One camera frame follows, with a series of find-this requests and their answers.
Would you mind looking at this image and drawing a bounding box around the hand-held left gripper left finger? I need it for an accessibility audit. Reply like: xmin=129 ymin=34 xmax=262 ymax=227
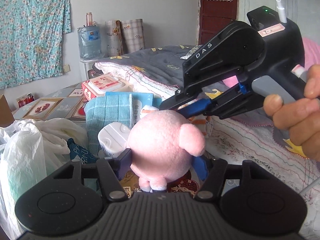
xmin=50 ymin=149 xmax=132 ymax=202

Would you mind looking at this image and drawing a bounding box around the light blue towel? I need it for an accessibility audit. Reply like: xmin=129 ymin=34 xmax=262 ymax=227
xmin=84 ymin=95 xmax=134 ymax=160

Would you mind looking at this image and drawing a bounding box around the white plastic tub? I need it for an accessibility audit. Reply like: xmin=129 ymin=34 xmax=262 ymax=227
xmin=97 ymin=122 xmax=131 ymax=158

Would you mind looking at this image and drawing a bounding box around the person's right hand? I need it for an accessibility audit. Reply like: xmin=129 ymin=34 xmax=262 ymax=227
xmin=264 ymin=64 xmax=320 ymax=159

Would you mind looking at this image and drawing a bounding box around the white water dispenser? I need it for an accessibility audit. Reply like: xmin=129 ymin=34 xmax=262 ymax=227
xmin=79 ymin=59 xmax=100 ymax=82

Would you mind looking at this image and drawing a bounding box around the brown paper packet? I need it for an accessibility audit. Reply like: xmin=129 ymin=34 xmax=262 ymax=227
xmin=120 ymin=172 xmax=140 ymax=200

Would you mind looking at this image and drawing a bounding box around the blue water jug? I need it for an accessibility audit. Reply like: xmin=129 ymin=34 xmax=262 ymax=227
xmin=77 ymin=24 xmax=102 ymax=61

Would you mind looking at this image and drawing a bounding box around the floral print roll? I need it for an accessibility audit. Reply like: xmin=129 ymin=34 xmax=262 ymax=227
xmin=105 ymin=19 xmax=123 ymax=57

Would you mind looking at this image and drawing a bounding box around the dark red door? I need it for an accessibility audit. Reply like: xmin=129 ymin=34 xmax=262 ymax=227
xmin=197 ymin=0 xmax=238 ymax=46

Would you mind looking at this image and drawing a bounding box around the teal floral wall cloth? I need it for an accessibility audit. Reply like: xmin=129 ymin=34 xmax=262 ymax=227
xmin=0 ymin=0 xmax=72 ymax=89

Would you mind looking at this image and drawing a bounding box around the white plastic bag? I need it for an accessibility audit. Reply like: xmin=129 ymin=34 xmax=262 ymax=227
xmin=0 ymin=119 xmax=88 ymax=240

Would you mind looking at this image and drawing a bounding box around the white cable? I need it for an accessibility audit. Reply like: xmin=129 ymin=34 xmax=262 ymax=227
xmin=274 ymin=0 xmax=288 ymax=23

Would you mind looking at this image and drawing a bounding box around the grey quilt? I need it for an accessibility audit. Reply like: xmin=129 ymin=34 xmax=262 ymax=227
xmin=92 ymin=36 xmax=320 ymax=193

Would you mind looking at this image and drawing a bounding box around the blue wipes pack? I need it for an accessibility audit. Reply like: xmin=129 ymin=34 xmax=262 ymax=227
xmin=67 ymin=138 xmax=98 ymax=165

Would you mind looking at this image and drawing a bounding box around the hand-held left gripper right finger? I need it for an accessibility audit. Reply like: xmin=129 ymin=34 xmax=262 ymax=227
xmin=192 ymin=155 xmax=273 ymax=202

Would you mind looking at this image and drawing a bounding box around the checked print roll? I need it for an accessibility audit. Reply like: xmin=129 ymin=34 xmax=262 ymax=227
xmin=120 ymin=18 xmax=146 ymax=54

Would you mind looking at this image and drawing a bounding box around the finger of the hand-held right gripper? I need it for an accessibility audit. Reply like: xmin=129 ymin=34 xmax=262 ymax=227
xmin=179 ymin=84 xmax=266 ymax=120
xmin=159 ymin=89 xmax=202 ymax=111

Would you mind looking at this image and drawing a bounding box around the pink plush pillow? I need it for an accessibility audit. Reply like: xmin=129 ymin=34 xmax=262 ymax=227
xmin=222 ymin=36 xmax=320 ymax=90

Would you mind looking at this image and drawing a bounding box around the pink pig plush toy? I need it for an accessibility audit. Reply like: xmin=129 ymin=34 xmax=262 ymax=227
xmin=126 ymin=109 xmax=207 ymax=193

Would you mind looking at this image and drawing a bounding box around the brown cardboard box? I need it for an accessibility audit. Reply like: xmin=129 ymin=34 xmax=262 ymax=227
xmin=0 ymin=94 xmax=15 ymax=128

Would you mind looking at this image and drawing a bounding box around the green lace-edged cloth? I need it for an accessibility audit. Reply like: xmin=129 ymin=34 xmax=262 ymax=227
xmin=181 ymin=46 xmax=200 ymax=60

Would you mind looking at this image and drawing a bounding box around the pink wet wipes pack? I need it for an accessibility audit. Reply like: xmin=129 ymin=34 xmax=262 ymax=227
xmin=81 ymin=72 xmax=129 ymax=101

